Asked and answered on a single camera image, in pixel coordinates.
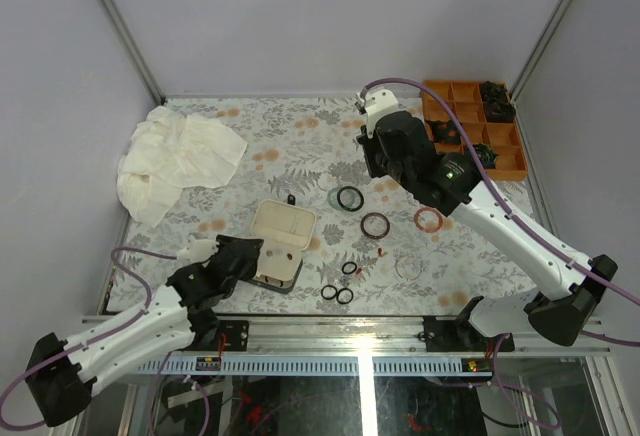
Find cream and navy jewelry box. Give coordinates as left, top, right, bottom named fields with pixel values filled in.
left=249, top=194, right=317, bottom=294

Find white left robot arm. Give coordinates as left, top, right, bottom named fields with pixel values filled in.
left=26, top=235, right=264, bottom=427

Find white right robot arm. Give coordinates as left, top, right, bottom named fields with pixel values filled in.
left=357, top=110, right=617, bottom=351

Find dark fabric flower orange dots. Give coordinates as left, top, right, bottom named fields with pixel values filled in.
left=428, top=120, right=461, bottom=145

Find black bangle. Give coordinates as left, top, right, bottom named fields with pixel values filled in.
left=336, top=186, right=364, bottom=212

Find orange-red bangle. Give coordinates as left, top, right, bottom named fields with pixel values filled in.
left=413, top=207, right=444, bottom=234

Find pale green jade bangle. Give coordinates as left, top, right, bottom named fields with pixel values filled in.
left=327, top=188, right=342, bottom=210

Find dark green fabric flower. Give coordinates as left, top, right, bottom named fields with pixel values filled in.
left=473, top=143, right=498, bottom=169

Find dark purple bangle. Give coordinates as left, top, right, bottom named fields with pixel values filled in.
left=360, top=212, right=391, bottom=240

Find floral table mat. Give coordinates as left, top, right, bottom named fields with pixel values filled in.
left=103, top=98, right=533, bottom=316

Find orange divided tray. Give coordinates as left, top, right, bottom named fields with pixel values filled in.
left=421, top=80, right=528, bottom=181

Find white crumpled cloth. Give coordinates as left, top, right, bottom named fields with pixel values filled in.
left=116, top=106, right=248, bottom=227

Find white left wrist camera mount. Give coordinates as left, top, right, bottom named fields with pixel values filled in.
left=176, top=239, right=219, bottom=263

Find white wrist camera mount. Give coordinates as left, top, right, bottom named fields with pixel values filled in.
left=176, top=239, right=219, bottom=263
left=355, top=87, right=400, bottom=135

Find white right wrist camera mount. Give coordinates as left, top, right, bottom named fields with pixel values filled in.
left=355, top=87, right=400, bottom=135

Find aluminium rail frame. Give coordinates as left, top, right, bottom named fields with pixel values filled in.
left=74, top=313, right=614, bottom=377

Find silver wire bangle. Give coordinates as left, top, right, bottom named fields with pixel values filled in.
left=394, top=255, right=424, bottom=282

